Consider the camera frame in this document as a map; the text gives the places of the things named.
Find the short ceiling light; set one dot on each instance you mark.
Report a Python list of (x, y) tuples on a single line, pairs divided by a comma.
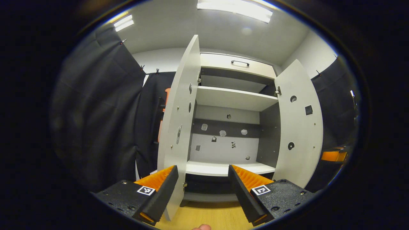
[(124, 23)]

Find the beige cabinet door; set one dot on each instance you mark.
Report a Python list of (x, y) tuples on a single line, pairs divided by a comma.
[(179, 95), (300, 127)]

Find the beige double-door shoe cabinet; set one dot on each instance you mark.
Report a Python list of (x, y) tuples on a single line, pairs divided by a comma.
[(223, 147)]

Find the white box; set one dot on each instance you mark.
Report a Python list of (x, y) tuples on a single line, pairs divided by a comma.
[(153, 172)]

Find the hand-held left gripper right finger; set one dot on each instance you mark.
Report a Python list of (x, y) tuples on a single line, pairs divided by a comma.
[(243, 195)]

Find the white cabinet shelf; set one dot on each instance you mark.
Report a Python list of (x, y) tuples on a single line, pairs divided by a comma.
[(217, 168), (233, 99)]

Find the long ceiling light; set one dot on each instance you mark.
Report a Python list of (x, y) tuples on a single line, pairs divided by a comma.
[(236, 9)]

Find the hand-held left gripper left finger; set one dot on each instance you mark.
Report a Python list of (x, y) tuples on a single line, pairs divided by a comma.
[(163, 198)]

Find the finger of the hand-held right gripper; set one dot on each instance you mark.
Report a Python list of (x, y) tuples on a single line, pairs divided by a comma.
[(332, 156)]

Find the beige cabinet top drawer front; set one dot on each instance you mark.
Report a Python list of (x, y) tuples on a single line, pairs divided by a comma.
[(220, 62)]

